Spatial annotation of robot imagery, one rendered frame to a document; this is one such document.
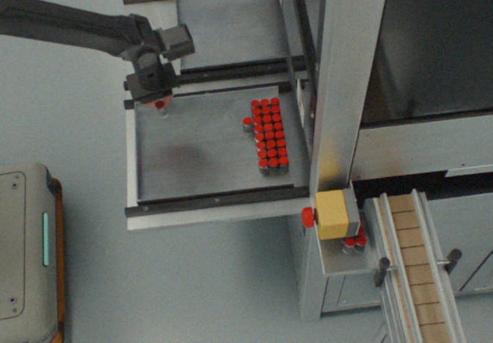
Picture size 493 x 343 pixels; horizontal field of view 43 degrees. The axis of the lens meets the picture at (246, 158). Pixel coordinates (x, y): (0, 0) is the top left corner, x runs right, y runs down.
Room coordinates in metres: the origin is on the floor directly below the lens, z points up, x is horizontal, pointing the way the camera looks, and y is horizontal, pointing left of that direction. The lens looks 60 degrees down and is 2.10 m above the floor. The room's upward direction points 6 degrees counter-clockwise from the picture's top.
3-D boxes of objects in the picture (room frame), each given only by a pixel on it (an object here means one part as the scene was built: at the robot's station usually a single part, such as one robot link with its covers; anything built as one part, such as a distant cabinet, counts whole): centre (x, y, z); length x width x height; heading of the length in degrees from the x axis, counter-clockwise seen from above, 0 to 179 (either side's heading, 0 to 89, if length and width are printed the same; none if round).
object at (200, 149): (0.73, 0.08, 0.90); 0.34 x 0.26 x 0.04; 91
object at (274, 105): (0.73, -0.08, 0.90); 0.18 x 0.02 x 0.05; 1
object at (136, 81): (0.80, 0.18, 1.08); 0.10 x 0.07 x 0.07; 104
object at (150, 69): (0.80, 0.18, 1.14); 0.07 x 0.06 x 0.07; 108
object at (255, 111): (0.73, -0.03, 0.90); 0.18 x 0.02 x 0.05; 1
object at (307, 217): (0.48, -0.11, 0.99); 0.04 x 0.04 x 0.04; 1
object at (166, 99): (0.80, 0.18, 1.01); 0.07 x 0.07 x 0.09; 14
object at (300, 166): (0.90, 0.04, 0.87); 0.70 x 0.48 x 0.02; 1
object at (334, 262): (0.47, -0.20, 0.87); 0.14 x 0.13 x 0.02; 91
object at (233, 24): (1.07, -0.03, 0.90); 0.34 x 0.26 x 0.04; 91
